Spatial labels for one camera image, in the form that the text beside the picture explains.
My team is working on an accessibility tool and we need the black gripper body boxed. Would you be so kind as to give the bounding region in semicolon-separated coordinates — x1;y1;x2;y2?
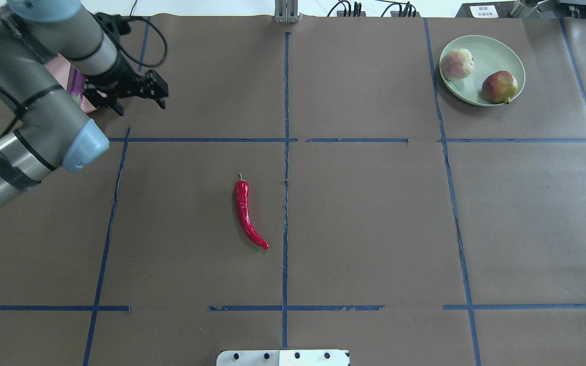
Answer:
83;53;143;105

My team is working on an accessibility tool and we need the red chili pepper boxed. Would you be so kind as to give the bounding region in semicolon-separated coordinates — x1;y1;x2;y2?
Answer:
234;173;269;250

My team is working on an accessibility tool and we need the pink green peach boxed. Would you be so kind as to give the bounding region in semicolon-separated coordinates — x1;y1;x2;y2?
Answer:
439;48;475;80

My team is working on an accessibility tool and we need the purple eggplant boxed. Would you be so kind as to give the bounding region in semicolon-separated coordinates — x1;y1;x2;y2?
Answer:
67;66;86;104

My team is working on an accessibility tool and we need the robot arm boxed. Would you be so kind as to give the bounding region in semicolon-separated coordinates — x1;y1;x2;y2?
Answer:
0;1;169;209

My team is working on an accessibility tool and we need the pink plate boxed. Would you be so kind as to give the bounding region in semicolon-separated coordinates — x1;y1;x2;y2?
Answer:
45;55;98;113

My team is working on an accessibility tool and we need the green plate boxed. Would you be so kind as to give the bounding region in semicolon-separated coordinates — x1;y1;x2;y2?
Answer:
438;35;526;107

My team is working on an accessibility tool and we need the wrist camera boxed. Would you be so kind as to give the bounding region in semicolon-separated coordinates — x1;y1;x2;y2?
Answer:
93;12;132;37

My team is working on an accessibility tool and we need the aluminium frame post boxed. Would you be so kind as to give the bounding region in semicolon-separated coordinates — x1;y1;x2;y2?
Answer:
274;0;300;23

